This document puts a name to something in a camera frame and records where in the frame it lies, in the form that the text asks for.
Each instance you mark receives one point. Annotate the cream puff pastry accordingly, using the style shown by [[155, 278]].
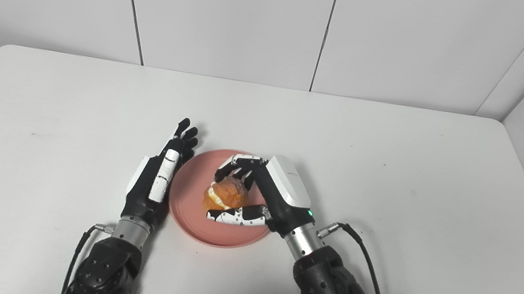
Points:
[[227, 194]]

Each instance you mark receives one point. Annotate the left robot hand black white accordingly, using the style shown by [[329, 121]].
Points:
[[155, 178]]

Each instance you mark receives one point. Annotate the pink round plate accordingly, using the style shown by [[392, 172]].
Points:
[[191, 214]]

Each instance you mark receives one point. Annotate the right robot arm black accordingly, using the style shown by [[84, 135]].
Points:
[[329, 290]]

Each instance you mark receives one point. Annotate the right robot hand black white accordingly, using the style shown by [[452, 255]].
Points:
[[270, 194]]

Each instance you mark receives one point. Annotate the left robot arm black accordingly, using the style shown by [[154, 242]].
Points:
[[109, 264]]

